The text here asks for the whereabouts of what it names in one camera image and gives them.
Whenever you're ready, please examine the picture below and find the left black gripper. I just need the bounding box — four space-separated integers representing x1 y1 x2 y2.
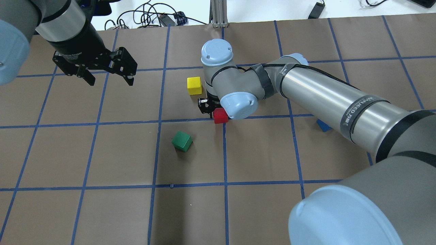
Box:
52 47 138 86

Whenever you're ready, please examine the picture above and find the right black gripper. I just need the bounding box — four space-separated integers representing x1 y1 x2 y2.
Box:
198 96 222 116

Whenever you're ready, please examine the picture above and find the red wooden block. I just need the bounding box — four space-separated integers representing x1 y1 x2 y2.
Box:
212 108 229 124

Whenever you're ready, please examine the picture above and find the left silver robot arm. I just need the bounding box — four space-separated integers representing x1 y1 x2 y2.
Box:
0 0 137 86

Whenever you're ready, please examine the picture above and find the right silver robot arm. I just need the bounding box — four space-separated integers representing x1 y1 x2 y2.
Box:
198 39 436 245

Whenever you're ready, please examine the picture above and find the yellow wooden block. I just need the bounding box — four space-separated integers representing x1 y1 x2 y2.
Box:
187 76 203 96

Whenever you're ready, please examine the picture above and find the green wooden block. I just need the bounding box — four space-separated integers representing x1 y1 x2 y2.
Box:
171 131 193 152

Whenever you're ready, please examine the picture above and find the blue wooden block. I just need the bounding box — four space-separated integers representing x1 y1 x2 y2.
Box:
316 118 332 132

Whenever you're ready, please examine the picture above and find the black power adapter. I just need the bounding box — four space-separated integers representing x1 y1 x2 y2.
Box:
307 1 325 19

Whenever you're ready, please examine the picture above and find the aluminium frame post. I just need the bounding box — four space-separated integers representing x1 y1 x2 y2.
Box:
209 0 229 28

